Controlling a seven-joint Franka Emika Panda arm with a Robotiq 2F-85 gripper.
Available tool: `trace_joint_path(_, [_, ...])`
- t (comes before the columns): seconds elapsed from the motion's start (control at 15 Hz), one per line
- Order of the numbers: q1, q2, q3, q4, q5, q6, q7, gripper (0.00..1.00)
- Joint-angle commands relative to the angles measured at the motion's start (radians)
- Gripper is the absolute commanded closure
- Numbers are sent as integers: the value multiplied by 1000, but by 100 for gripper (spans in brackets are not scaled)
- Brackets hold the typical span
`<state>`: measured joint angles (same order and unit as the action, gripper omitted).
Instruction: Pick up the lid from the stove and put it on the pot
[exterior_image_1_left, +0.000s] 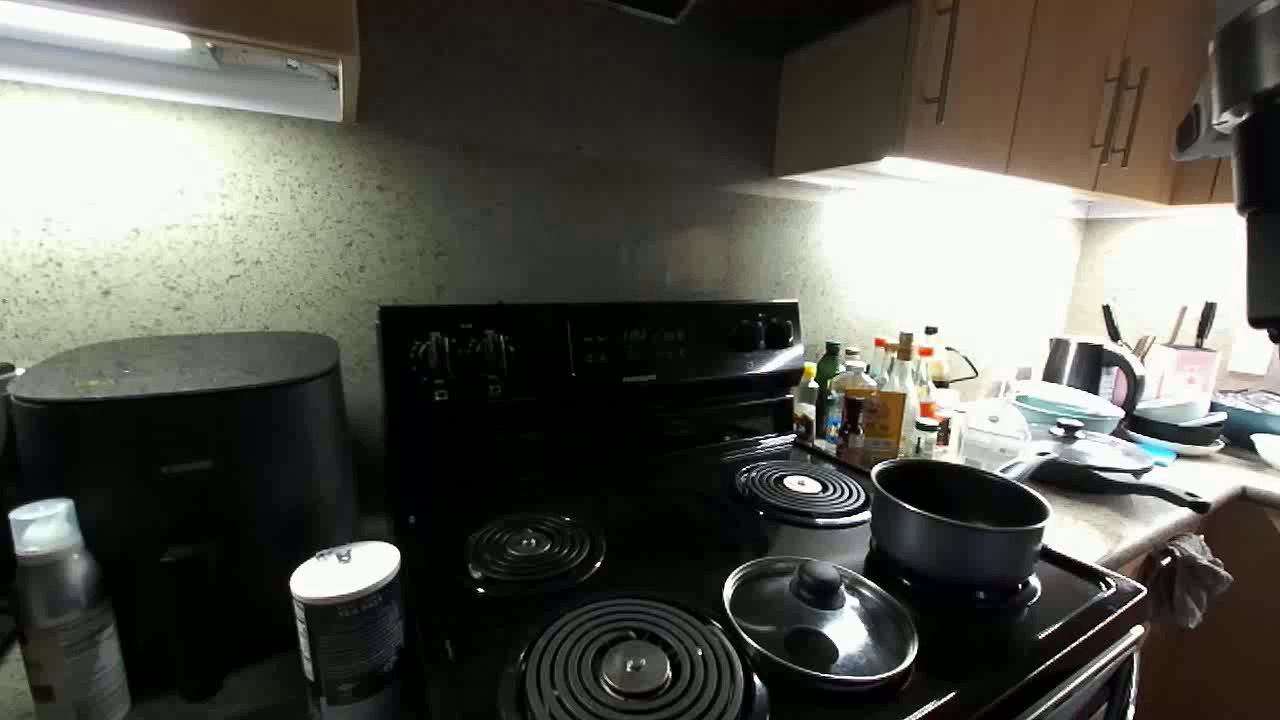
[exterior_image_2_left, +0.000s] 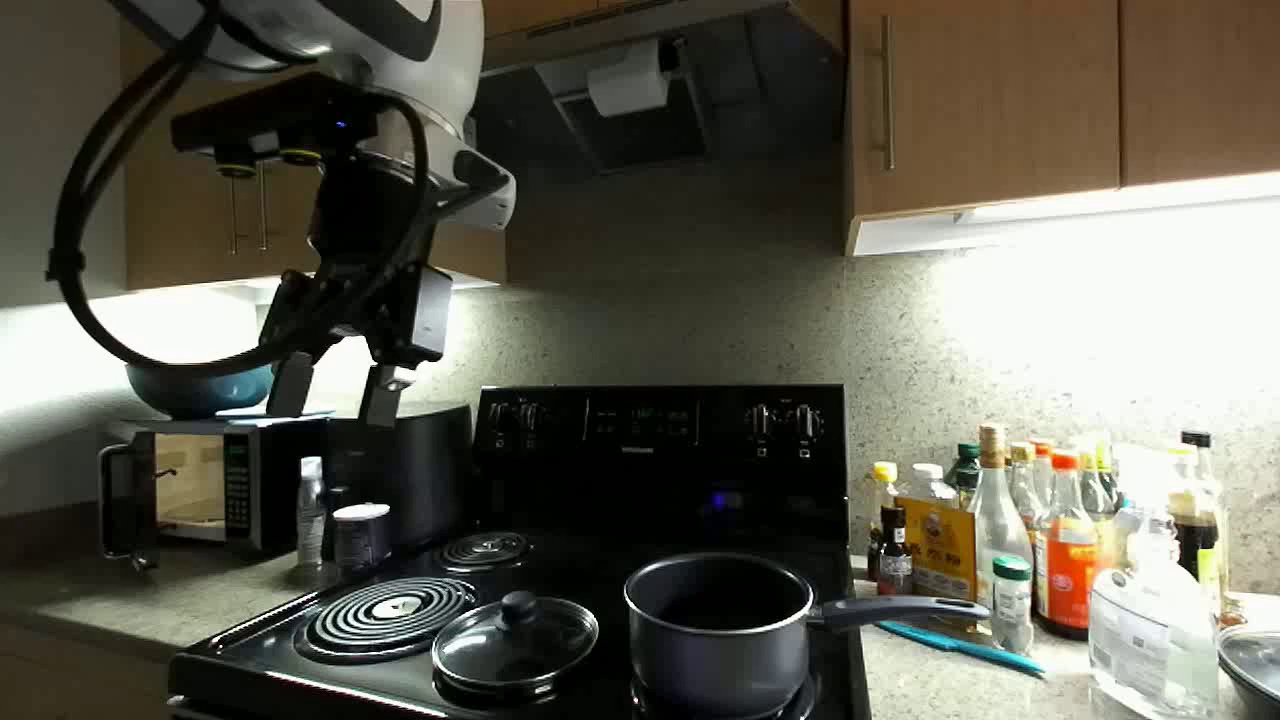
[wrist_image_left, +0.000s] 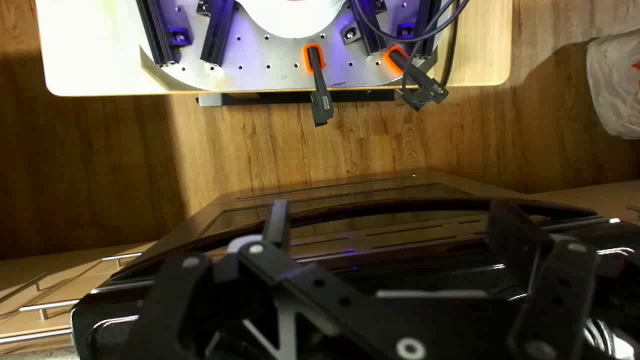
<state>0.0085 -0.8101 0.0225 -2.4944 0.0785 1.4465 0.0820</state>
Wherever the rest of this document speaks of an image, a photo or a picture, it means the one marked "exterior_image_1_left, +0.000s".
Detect black air fryer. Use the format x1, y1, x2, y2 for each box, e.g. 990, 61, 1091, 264
8, 331, 358, 699

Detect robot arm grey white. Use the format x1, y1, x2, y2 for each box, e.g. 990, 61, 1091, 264
1176, 0, 1280, 345

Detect coil burner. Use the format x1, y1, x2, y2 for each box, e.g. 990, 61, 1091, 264
466, 511, 607, 592
498, 599, 770, 720
735, 458, 867, 528

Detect frying pan with lid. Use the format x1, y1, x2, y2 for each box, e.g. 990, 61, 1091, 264
999, 421, 1209, 511

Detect wooden upper cabinets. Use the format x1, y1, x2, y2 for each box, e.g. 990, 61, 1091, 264
773, 0, 1218, 203

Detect under-cabinet light fixture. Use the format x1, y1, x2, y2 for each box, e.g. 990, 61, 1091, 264
0, 0, 360, 124

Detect amber oil bottle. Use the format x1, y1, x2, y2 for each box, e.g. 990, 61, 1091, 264
865, 331, 917, 462

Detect glass pot lid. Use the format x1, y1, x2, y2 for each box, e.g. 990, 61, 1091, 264
720, 555, 921, 691

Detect rear left coil burner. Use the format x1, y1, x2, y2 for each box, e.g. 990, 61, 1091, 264
466, 511, 607, 592

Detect knife block with knives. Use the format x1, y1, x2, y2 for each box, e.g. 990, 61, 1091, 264
1101, 301, 1222, 421

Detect grey hanging dish towel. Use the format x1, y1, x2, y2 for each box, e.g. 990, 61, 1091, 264
1150, 532, 1236, 628

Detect stacked teal dishes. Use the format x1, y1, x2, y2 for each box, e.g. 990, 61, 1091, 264
1013, 381, 1123, 431

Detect white lidded canister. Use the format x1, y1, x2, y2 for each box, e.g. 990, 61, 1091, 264
288, 541, 406, 720

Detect clear spray bottle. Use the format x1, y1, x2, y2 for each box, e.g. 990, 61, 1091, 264
8, 497, 131, 720

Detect front left coil burner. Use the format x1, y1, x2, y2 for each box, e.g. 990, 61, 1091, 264
498, 599, 770, 720

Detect dark sauce bottle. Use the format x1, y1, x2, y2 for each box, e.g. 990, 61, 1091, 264
816, 338, 844, 444

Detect black electric stove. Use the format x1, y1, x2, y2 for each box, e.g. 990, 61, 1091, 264
378, 301, 1144, 720

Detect dark cooking pot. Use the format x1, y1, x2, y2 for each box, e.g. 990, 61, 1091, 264
873, 458, 1051, 589

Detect rear right coil burner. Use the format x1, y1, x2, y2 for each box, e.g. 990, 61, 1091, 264
735, 458, 867, 528

